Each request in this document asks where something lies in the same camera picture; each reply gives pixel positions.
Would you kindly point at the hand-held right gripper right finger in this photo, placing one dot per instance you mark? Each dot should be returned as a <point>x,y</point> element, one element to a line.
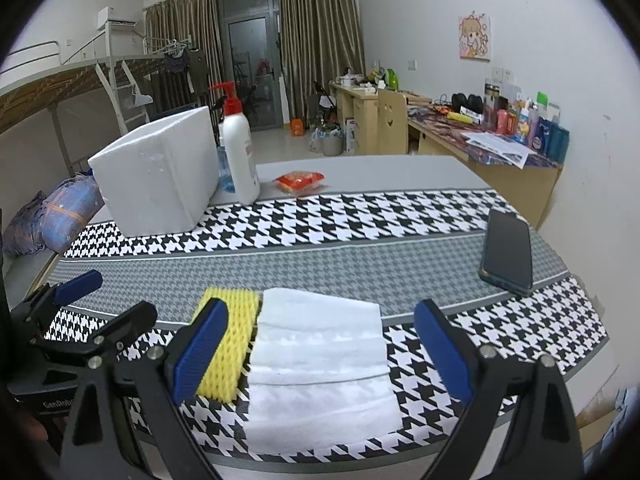
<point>442,350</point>

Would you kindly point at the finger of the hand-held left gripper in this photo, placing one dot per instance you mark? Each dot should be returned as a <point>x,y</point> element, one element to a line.
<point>80,284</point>
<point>130,320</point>

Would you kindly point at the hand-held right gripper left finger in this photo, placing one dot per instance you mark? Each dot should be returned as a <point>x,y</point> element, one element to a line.
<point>205,345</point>

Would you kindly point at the yellow foam net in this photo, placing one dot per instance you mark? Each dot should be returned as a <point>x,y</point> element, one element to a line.
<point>235,330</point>

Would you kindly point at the white foam sheet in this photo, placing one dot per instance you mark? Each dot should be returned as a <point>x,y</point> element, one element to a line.
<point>320,360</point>

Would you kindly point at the white styrofoam box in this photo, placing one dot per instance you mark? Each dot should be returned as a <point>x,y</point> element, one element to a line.
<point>150,175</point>

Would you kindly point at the blue checkered bag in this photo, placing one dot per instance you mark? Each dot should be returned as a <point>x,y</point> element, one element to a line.
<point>60,210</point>

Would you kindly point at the black smartphone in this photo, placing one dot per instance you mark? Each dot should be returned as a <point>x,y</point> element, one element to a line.
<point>507,250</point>

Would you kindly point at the houndstooth tablecloth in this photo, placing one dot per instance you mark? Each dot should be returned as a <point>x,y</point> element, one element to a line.
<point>350,260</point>

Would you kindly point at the clear blue bottle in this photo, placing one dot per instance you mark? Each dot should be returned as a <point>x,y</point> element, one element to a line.
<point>225,172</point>

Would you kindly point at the wooden desk with printed cover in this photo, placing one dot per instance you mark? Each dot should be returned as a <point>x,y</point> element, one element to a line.
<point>500,180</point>

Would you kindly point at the orange snack packet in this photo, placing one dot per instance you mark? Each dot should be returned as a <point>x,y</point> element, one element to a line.
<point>300,181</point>

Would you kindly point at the white bunk bed ladder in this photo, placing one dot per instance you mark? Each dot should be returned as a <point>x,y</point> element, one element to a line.
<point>125,100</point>

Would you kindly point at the white lotion pump bottle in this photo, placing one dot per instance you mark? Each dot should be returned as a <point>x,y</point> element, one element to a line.
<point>240,150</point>

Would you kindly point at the white metal bunk bed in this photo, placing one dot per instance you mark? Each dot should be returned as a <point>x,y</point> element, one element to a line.
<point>50,85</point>

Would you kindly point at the printed papers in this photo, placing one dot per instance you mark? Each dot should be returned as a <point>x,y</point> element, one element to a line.
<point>500,147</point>

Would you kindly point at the yellow packet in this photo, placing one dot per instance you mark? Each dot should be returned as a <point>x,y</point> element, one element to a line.
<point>460,117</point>

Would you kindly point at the white and blue carton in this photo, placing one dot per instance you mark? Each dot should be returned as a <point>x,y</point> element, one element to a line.
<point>350,135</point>

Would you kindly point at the wooden chair with smiley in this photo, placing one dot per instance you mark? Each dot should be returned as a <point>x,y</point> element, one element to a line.
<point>391,120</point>

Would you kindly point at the orange bag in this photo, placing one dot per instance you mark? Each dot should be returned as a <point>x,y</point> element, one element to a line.
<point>297,127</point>

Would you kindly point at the pack of water bottles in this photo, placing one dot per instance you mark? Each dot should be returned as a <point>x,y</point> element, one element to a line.
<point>327,141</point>

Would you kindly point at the hanging dark clothes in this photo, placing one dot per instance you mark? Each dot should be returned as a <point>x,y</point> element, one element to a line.
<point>177,62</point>

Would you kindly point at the plain wooden desk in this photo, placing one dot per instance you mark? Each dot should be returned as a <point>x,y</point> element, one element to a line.
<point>365,120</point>

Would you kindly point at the row of toiletry bottles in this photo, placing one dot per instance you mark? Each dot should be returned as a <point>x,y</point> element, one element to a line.
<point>530,120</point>

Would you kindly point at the black headphones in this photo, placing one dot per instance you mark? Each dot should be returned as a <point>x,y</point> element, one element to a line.
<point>467,102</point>

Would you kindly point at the white air conditioner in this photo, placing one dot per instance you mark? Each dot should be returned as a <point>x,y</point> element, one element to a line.
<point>116,17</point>

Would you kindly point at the brown curtain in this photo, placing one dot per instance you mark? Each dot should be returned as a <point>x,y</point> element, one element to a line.
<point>185,25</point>
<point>320,35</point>

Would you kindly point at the glass balcony door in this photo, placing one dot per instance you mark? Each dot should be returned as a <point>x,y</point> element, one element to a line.
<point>250,50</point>

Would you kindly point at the white wall socket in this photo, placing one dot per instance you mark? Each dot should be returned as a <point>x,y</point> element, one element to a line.
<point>501,74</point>

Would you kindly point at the cartoon wall poster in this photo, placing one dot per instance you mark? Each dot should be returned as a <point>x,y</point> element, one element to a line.
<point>475,37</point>

